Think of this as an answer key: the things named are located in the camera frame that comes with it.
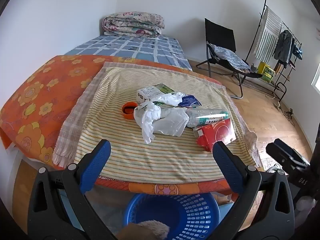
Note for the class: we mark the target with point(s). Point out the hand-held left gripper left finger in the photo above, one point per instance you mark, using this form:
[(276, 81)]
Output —
[(96, 166)]

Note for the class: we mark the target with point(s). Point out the dark hanging jacket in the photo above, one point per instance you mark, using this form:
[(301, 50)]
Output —
[(283, 45)]

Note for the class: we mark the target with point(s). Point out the green white carton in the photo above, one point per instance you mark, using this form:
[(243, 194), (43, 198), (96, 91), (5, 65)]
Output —
[(150, 92)]

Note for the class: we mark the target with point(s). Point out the light teal toothpaste tube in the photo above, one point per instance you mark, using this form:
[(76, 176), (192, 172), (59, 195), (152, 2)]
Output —
[(212, 119)]

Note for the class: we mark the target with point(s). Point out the blue foil wrapper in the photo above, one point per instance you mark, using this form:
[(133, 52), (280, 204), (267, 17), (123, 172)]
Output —
[(189, 101)]

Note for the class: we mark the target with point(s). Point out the blue plaid bed sheet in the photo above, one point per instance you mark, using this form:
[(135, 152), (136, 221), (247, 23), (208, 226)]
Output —
[(140, 47)]

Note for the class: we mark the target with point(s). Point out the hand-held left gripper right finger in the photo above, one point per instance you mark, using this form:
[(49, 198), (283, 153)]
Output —
[(227, 166)]

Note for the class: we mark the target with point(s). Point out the folded floral quilt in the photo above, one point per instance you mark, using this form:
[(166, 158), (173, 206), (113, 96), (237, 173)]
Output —
[(132, 25)]

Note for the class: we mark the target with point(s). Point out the translucent plastic bag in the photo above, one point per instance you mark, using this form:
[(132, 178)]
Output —
[(172, 123)]

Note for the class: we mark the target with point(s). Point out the yellow plastic crate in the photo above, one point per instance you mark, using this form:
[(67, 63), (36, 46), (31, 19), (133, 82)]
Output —
[(265, 71)]

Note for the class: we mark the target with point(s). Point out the small white plastic bag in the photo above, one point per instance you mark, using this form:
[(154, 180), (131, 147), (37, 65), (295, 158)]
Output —
[(172, 98)]

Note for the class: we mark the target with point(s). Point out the yellow striped towel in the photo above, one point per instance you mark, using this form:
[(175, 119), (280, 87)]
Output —
[(150, 160)]

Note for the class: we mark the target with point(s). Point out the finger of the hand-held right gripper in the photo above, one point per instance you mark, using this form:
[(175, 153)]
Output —
[(293, 153), (275, 152)]

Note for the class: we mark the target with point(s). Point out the orange floral blanket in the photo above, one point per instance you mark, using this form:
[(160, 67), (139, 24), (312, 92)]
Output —
[(37, 92)]

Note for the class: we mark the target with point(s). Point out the orange round lid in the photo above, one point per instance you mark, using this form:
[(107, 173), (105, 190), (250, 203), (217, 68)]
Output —
[(126, 115)]

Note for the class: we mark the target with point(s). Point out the red cardboard box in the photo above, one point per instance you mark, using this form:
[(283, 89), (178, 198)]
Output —
[(220, 131)]

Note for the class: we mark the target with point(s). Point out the teal hanging garment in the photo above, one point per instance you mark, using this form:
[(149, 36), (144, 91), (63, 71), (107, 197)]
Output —
[(297, 51)]

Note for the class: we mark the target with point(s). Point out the clear plastic bottle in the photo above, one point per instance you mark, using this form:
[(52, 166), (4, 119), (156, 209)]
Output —
[(196, 113)]

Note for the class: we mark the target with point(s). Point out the black drying rack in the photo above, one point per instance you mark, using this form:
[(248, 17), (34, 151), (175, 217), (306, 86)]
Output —
[(287, 80)]

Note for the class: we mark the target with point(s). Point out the person's right forearm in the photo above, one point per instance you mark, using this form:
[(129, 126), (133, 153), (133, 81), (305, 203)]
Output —
[(307, 203)]

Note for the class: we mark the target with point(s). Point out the black folding chair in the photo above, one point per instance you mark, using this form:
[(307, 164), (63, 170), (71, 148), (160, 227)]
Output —
[(220, 32)]

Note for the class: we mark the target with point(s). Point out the window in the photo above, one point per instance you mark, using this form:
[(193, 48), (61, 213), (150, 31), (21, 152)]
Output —
[(317, 80)]

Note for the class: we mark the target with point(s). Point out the blue plastic basket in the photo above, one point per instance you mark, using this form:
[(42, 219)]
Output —
[(190, 212)]

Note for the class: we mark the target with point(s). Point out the checked chair cushion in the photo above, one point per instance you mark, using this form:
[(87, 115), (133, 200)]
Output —
[(230, 57)]

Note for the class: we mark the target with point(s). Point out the green striped hanging towel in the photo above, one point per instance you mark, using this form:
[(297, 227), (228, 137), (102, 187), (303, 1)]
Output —
[(267, 35)]

